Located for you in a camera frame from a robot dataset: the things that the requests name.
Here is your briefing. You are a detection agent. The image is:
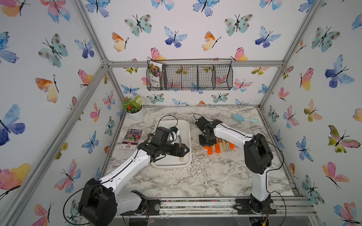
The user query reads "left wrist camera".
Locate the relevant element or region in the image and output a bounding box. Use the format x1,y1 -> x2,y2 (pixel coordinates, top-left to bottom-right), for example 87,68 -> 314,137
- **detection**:
169,126 -> 180,142

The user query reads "black wire wall basket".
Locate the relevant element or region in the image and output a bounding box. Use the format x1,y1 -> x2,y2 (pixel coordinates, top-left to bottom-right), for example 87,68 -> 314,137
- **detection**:
146,58 -> 233,92

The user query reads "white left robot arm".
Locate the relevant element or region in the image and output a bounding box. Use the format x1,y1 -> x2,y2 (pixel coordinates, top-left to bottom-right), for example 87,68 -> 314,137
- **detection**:
78,127 -> 190,226

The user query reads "flower seed packet on table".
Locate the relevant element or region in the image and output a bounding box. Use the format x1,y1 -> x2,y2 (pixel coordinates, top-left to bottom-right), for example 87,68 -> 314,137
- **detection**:
120,129 -> 143,151

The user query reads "seed packet in basket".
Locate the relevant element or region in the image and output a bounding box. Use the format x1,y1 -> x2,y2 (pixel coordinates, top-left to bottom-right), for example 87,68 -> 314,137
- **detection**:
148,61 -> 163,88

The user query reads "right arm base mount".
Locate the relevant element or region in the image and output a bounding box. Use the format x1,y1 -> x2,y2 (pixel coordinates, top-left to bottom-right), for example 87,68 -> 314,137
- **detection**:
233,195 -> 277,215

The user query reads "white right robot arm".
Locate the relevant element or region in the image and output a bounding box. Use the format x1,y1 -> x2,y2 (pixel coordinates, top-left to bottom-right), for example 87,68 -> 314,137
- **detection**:
195,115 -> 273,202

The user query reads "white plastic storage tray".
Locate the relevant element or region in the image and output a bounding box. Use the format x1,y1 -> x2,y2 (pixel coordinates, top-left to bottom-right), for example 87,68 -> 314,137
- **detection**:
151,120 -> 192,169

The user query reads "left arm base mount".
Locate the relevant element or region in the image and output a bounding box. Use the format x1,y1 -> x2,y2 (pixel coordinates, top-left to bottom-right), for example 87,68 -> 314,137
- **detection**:
118,190 -> 161,216

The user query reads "potted artificial flower plant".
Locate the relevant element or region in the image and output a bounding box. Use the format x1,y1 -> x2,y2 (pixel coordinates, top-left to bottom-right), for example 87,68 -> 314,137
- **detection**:
123,95 -> 145,122

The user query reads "teal plastic garden trowel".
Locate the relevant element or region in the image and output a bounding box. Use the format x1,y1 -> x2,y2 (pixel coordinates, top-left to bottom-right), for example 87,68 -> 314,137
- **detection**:
232,114 -> 259,124

